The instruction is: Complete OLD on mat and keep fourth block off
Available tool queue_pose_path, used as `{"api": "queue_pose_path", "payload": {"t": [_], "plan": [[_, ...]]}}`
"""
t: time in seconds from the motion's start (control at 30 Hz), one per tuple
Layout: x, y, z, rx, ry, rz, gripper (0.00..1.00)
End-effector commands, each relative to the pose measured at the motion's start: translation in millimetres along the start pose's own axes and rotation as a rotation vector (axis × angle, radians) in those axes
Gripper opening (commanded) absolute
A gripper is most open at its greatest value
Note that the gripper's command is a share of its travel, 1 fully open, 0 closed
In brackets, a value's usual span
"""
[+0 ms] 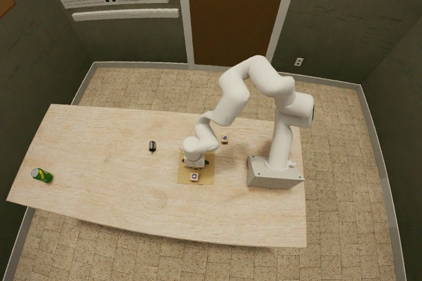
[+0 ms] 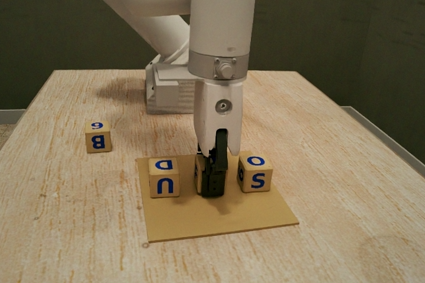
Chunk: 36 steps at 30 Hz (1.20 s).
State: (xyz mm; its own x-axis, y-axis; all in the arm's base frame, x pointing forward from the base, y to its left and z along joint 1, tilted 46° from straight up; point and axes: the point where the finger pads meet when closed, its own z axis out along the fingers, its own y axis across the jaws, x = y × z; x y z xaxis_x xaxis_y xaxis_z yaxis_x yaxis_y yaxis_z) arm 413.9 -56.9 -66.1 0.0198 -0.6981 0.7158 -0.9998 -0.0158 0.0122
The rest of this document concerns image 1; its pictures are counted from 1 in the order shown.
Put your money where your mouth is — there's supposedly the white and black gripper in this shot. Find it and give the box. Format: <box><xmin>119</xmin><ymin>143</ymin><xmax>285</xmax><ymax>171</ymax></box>
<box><xmin>182</xmin><ymin>153</ymin><xmax>209</xmax><ymax>169</ymax></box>

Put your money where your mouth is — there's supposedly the green drink can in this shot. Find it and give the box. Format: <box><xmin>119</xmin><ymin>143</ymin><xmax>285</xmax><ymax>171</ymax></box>
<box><xmin>31</xmin><ymin>168</ymin><xmax>53</xmax><ymax>183</ymax></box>

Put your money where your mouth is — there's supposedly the tan cardboard mat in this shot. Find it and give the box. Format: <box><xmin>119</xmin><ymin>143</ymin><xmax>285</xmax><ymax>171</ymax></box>
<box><xmin>177</xmin><ymin>149</ymin><xmax>215</xmax><ymax>185</ymax></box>

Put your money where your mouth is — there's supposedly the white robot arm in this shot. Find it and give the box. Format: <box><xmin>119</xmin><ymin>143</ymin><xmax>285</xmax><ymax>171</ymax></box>
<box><xmin>182</xmin><ymin>55</ymin><xmax>314</xmax><ymax>172</ymax></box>

